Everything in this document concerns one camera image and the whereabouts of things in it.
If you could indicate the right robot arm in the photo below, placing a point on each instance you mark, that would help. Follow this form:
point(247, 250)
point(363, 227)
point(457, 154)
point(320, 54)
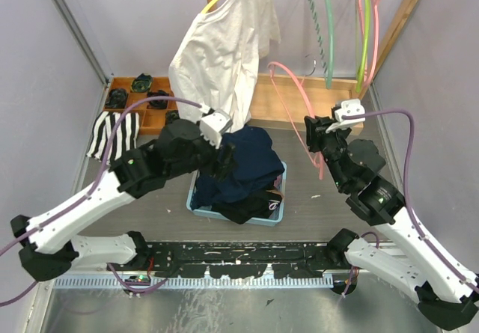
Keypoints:
point(445, 292)

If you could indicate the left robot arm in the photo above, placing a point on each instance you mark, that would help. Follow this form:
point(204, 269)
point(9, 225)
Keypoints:
point(52, 243)

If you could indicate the black white striped cloth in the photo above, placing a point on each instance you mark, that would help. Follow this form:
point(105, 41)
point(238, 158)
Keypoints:
point(109, 143)

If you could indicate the salmon pink hanger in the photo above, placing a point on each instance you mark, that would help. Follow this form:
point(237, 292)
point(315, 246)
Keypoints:
point(293, 114)

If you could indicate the light blue plastic basket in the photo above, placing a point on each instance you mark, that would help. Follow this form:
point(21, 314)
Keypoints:
point(205, 212)

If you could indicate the navy blue t shirt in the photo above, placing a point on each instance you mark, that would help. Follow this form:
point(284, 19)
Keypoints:
point(256, 166)

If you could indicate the pink plastic hanger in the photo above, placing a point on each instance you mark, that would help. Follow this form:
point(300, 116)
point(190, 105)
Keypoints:
point(373, 44)

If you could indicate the black printed t shirt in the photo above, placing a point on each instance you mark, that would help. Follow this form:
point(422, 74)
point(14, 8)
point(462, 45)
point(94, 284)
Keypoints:
point(258, 205)

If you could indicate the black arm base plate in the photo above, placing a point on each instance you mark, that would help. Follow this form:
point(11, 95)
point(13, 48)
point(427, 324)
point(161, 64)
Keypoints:
point(236, 260)

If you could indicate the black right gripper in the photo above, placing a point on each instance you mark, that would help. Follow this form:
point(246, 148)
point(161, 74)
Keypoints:
point(316, 130)

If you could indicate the mint green hanger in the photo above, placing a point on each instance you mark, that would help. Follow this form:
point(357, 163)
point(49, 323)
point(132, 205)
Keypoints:
point(325, 39)

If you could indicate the white t shirt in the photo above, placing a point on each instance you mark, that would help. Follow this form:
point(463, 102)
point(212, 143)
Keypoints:
point(217, 62)

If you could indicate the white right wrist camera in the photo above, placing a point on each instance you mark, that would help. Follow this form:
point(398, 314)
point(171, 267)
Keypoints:
point(346, 114)

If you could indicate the wooden clothes rack frame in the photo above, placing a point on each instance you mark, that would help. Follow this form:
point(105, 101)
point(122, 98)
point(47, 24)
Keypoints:
point(304, 60)

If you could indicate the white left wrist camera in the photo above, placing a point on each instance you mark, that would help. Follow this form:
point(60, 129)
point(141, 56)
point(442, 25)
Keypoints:
point(213, 124)

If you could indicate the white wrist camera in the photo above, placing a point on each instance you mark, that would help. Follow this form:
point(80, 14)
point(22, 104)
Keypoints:
point(346, 114)
point(213, 124)

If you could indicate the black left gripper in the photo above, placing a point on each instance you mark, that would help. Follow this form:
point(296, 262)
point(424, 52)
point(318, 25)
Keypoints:
point(218, 167)

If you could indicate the lime green hanger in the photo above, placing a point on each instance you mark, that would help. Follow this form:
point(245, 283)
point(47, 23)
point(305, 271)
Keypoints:
point(363, 24)

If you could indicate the white slotted cable duct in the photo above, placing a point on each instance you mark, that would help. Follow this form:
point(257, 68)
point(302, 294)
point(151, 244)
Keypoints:
point(267, 281)

